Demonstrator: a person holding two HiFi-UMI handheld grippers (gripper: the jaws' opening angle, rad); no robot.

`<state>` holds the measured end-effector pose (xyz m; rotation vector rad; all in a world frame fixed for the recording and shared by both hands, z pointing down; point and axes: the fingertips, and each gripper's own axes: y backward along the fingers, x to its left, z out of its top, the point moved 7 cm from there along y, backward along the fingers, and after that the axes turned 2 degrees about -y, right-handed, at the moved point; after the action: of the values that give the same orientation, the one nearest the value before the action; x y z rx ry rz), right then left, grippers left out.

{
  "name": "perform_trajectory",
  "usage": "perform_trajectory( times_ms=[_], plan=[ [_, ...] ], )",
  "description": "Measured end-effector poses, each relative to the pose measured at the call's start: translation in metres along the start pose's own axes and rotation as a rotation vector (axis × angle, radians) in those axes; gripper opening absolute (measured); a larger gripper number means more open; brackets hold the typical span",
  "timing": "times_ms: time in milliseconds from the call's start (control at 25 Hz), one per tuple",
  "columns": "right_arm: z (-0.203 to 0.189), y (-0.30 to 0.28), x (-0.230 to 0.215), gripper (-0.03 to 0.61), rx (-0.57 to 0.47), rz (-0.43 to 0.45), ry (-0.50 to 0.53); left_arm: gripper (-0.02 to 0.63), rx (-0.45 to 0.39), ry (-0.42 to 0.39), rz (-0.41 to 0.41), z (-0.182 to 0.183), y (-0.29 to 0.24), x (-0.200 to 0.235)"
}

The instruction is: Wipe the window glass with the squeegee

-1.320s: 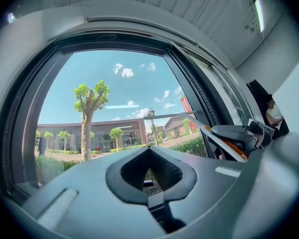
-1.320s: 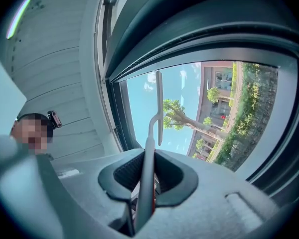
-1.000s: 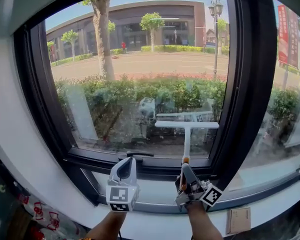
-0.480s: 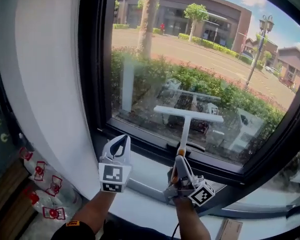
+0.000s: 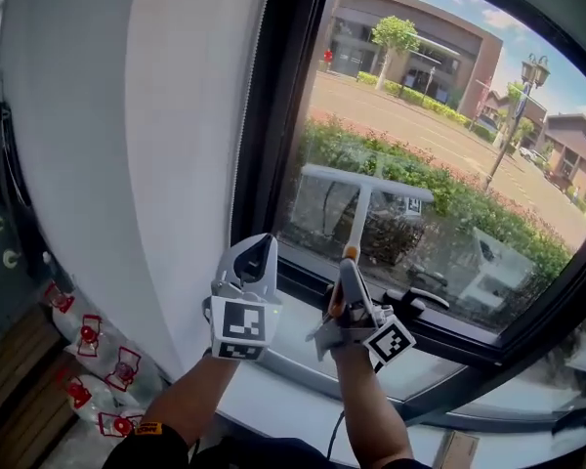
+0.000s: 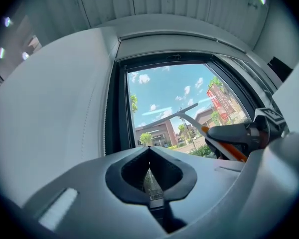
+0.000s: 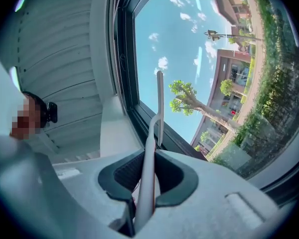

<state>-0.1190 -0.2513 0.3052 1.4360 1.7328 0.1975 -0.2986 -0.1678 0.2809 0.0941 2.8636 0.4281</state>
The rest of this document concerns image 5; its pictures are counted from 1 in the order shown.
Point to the black street lamp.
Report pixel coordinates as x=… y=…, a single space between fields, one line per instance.
x=534 y=71

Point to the black window frame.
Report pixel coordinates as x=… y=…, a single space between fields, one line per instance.
x=283 y=115

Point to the wooden slatted panel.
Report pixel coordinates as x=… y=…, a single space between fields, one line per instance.
x=19 y=398

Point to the dark teal panel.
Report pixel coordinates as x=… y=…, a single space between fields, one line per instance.
x=10 y=188

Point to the person's right forearm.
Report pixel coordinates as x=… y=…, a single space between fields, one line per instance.
x=366 y=403

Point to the brown building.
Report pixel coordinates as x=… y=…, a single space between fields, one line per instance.
x=469 y=42

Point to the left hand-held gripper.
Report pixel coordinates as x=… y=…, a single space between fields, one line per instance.
x=244 y=323

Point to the person's black shirt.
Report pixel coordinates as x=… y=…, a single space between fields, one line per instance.
x=151 y=452

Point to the white windowsill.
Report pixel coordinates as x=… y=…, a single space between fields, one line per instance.
x=283 y=408

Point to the dark-roofed brown house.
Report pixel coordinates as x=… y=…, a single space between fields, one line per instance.
x=576 y=144

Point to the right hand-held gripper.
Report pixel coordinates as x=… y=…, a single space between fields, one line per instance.
x=389 y=342

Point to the clear window glass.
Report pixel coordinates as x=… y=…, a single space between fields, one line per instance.
x=420 y=130

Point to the white squeegee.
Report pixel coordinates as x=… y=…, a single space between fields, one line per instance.
x=364 y=203

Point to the green hedge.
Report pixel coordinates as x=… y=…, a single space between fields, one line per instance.
x=493 y=213

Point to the person's left forearm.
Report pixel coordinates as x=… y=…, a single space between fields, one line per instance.
x=190 y=398

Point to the small leafy tree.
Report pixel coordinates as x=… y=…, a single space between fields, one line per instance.
x=395 y=34

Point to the small cardboard box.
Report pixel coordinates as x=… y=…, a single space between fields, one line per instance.
x=456 y=452

